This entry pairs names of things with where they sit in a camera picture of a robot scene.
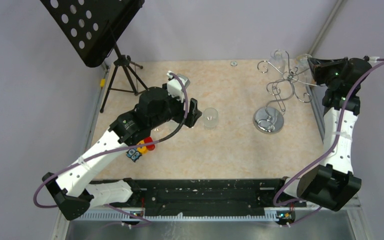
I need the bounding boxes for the etched wine glass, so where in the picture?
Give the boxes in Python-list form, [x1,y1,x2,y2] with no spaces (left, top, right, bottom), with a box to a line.
[295,53,313,84]
[269,49,289,73]
[202,107,219,130]

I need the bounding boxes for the clear smooth wine glass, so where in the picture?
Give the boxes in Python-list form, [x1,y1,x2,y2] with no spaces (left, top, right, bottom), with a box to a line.
[152,123,166,133]

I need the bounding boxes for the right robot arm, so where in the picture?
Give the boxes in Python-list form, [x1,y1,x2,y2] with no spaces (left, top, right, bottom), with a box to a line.
[273,56,372,212]

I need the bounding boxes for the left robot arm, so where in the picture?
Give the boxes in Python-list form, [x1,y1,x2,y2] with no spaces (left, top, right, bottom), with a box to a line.
[42,84,202,221]

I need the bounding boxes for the chrome wine glass rack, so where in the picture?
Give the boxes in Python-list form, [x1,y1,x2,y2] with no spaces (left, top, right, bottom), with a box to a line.
[253,51,313,134]

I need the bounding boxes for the red cylinder block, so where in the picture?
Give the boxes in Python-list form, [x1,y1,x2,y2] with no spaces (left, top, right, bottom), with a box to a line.
[144,136,156,151]

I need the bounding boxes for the yellow clamp left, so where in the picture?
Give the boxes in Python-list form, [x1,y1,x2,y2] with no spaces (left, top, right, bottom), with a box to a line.
[99,78,106,88]

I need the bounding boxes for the black perforated music stand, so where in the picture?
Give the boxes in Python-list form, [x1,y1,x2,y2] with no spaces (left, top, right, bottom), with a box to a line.
[41,0,148,113]

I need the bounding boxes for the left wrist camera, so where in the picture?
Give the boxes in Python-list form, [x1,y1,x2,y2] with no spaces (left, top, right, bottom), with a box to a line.
[166,71,191,103]

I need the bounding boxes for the yellow ring block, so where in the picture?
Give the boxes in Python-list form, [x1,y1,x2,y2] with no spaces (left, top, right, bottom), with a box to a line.
[136,140,148,155]

